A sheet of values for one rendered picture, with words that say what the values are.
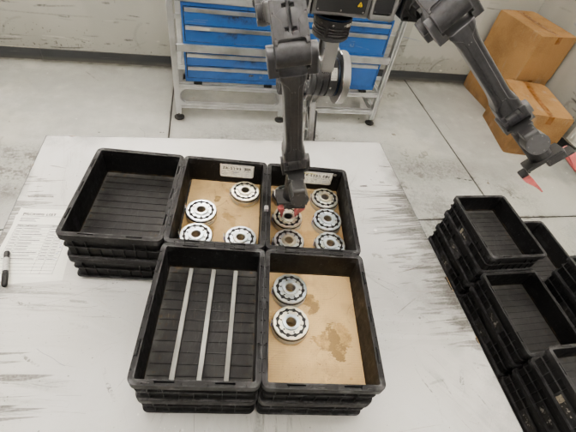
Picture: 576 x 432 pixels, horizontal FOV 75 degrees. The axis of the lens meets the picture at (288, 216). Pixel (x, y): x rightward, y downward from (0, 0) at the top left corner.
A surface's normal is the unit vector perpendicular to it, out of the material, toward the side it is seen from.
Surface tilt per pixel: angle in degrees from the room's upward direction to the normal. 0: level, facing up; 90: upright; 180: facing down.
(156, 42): 90
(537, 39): 90
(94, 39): 90
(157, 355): 0
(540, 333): 0
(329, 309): 0
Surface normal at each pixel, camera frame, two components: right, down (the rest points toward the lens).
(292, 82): 0.15, 0.88
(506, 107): 0.10, 0.71
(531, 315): 0.14, -0.67
